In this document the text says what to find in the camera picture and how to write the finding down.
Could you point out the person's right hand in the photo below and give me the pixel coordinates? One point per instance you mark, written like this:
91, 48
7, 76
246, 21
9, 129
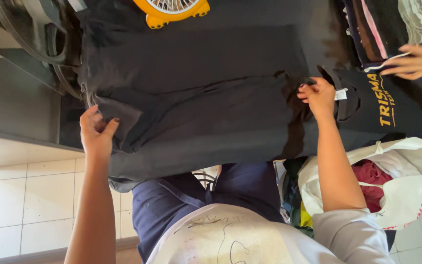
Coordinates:
322, 101

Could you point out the person's left hand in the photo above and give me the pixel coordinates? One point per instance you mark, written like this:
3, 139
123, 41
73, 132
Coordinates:
95, 137

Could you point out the person's right fingers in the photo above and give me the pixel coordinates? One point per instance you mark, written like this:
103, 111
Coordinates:
306, 91

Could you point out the plain black t-shirt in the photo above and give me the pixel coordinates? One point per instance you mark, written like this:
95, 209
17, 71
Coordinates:
203, 95

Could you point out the stack of folded clothes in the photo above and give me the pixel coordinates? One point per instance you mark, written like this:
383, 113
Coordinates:
379, 25

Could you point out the black shirt with yellow print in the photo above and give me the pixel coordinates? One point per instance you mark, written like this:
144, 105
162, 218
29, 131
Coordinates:
408, 106

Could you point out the red cloth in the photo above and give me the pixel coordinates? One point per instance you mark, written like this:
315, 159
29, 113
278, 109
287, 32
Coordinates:
370, 179

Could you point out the white plastic bag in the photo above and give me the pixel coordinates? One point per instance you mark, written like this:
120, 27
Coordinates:
408, 176

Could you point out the person's white shirt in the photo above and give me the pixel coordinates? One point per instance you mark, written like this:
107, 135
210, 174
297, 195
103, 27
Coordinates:
255, 238

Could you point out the yellow portable fan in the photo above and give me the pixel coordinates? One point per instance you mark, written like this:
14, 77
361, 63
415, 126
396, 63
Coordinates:
172, 9

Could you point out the person's blue trousers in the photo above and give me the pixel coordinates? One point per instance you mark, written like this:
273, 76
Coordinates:
174, 198

